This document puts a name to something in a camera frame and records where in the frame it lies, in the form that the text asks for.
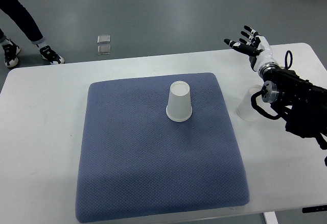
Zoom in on person leg dark trousers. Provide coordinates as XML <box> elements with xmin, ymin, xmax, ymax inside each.
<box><xmin>1</xmin><ymin>0</ymin><xmax>45</xmax><ymax>45</ymax></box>

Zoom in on right black white sneaker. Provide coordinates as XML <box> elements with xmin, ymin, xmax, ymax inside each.
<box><xmin>39</xmin><ymin>45</ymin><xmax>65</xmax><ymax>65</ymax></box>

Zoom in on black table control panel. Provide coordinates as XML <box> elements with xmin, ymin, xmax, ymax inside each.
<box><xmin>302</xmin><ymin>205</ymin><xmax>327</xmax><ymax>213</ymax></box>

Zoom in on upper metal floor plate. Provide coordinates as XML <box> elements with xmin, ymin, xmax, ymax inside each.
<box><xmin>97</xmin><ymin>34</ymin><xmax>110</xmax><ymax>44</ymax></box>

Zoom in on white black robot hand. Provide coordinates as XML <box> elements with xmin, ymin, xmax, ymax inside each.
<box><xmin>224</xmin><ymin>26</ymin><xmax>278</xmax><ymax>75</ymax></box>

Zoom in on white paper cup on mat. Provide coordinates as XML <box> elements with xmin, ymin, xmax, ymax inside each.
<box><xmin>166</xmin><ymin>81</ymin><xmax>193</xmax><ymax>122</ymax></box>

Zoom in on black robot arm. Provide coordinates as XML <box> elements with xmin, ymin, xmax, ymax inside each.
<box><xmin>250</xmin><ymin>63</ymin><xmax>326</xmax><ymax>150</ymax></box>

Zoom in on white paper cup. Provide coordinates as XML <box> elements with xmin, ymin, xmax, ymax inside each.
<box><xmin>166</xmin><ymin>81</ymin><xmax>193</xmax><ymax>122</ymax></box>
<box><xmin>236</xmin><ymin>85</ymin><xmax>261</xmax><ymax>121</ymax></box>

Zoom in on left black white sneaker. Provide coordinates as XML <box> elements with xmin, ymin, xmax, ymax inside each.
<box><xmin>1</xmin><ymin>38</ymin><xmax>20</xmax><ymax>68</ymax></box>

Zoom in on blue textured cushion mat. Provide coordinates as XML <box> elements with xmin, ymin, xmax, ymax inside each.
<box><xmin>76</xmin><ymin>72</ymin><xmax>250</xmax><ymax>223</ymax></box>

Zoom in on black white sneaker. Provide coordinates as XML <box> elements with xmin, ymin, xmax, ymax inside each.
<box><xmin>39</xmin><ymin>45</ymin><xmax>65</xmax><ymax>65</ymax></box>
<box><xmin>1</xmin><ymin>38</ymin><xmax>20</xmax><ymax>68</ymax></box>

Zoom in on white table leg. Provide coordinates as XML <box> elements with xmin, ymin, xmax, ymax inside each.
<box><xmin>263</xmin><ymin>212</ymin><xmax>278</xmax><ymax>224</ymax></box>

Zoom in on black cable loop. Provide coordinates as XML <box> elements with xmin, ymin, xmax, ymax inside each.
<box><xmin>284</xmin><ymin>51</ymin><xmax>294</xmax><ymax>70</ymax></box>

